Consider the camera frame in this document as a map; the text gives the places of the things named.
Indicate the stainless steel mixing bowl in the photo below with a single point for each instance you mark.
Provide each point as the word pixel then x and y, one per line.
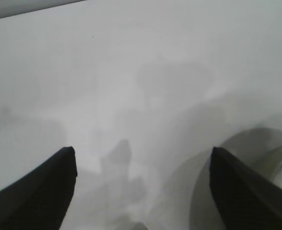
pixel 263 143

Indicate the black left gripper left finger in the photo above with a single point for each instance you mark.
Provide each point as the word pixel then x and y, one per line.
pixel 35 191

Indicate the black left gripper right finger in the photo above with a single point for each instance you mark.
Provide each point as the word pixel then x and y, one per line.
pixel 241 198

